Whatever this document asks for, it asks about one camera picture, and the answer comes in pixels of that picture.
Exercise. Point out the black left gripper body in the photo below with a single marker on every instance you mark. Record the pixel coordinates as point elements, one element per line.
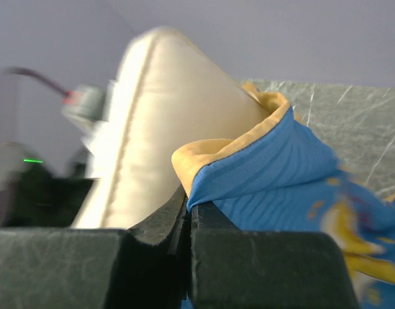
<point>38,198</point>

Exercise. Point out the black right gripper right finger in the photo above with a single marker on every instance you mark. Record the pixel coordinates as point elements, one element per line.
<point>231,268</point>

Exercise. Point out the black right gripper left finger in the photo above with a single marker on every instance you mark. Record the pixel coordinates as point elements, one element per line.
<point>95,268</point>

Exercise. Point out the yellow and blue pillowcase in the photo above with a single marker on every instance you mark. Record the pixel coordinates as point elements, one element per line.
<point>280,176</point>

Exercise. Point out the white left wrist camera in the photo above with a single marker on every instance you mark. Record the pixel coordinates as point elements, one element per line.
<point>84,106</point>

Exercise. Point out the cream pillow with bear print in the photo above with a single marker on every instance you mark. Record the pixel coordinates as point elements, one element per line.
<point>167,94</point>

